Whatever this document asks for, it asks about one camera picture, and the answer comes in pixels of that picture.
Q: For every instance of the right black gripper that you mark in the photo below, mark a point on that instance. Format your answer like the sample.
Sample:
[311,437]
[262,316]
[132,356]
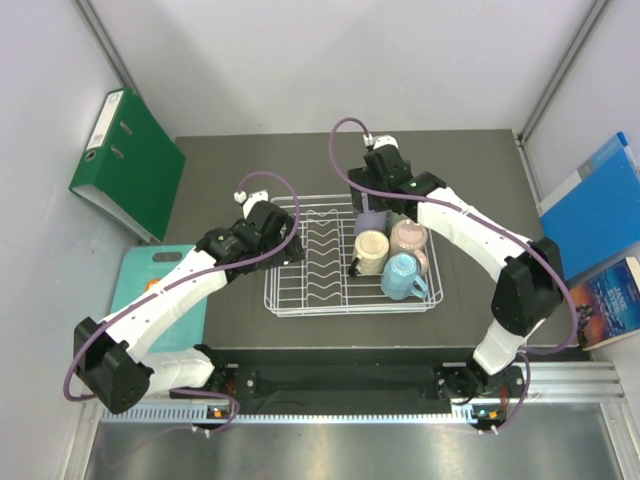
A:
[361,177]

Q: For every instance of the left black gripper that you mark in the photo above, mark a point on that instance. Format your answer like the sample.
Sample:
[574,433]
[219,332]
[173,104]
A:
[289,253]

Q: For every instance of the purple cup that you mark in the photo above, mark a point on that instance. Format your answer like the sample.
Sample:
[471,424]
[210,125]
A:
[371,220]

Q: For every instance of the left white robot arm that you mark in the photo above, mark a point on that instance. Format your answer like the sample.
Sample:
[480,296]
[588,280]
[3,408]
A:
[114,358]

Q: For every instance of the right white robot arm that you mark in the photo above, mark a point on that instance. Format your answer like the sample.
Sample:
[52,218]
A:
[527,273]

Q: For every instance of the green cup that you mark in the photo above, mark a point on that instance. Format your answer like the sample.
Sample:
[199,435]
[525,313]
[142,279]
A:
[395,218]

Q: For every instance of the pink mug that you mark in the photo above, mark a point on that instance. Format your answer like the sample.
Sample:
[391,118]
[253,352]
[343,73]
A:
[410,237]

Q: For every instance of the blue mug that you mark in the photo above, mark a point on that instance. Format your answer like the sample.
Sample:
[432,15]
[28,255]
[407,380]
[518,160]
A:
[401,278]

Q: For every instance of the teal cutting board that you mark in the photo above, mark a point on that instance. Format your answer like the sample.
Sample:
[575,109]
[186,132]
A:
[142,267]

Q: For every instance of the blue folder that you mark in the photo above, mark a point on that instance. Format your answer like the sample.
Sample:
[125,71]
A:
[593,214]

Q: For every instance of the Jane Eyre book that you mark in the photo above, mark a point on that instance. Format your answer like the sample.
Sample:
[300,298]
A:
[607,305]

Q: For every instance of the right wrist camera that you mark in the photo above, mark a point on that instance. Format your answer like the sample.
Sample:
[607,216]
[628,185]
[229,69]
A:
[372,142]

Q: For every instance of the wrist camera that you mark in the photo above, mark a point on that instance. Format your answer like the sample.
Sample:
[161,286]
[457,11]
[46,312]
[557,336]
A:
[248,200]
[372,142]

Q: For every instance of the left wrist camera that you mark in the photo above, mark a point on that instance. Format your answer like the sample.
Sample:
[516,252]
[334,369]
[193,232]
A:
[248,200]

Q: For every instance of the cream mug black handle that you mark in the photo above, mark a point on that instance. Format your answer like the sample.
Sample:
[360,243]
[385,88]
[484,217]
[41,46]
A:
[371,249]

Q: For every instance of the green ring binder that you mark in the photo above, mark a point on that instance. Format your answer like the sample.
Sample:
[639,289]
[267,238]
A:
[130,167]

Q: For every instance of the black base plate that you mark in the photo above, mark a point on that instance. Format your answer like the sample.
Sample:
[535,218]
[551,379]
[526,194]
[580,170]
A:
[357,380]

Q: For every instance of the aluminium rail frame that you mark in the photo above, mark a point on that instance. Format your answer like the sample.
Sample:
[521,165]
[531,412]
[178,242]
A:
[574,424]

